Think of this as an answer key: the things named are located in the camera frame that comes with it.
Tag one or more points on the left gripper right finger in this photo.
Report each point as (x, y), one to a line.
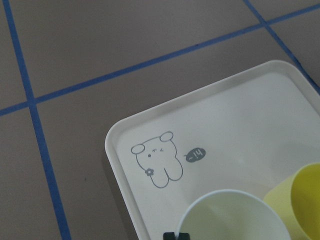
(183, 236)

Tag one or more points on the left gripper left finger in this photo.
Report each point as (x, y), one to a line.
(169, 236)

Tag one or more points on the cream plastic cup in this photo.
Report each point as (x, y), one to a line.
(230, 214)

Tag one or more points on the yellow plastic cup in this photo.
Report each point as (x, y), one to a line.
(296, 200)

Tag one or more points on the cream bunny serving tray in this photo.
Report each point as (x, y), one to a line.
(247, 132)

